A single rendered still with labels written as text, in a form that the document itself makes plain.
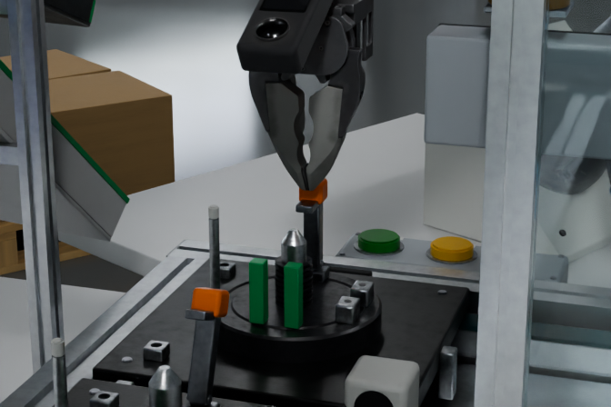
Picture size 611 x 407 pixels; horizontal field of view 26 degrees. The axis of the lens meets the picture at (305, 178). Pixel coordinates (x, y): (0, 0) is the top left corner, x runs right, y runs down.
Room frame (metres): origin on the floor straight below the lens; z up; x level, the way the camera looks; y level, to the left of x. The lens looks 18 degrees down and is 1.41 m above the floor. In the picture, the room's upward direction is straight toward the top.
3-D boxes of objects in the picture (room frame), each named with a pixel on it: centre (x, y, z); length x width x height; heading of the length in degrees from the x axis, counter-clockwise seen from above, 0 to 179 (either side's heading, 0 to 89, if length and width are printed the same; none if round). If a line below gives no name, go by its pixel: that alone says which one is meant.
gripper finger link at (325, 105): (1.02, -0.02, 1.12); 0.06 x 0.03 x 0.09; 163
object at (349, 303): (0.94, -0.03, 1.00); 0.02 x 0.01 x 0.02; 163
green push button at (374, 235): (1.17, -0.07, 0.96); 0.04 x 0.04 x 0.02
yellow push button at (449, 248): (1.15, -0.14, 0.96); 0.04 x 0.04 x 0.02
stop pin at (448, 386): (0.94, -0.11, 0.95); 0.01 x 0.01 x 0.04; 73
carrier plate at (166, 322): (0.97, 0.01, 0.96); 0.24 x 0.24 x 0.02; 73
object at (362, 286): (0.97, -0.04, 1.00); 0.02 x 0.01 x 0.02; 163
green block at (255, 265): (0.94, 0.04, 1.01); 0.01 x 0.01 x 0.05; 73
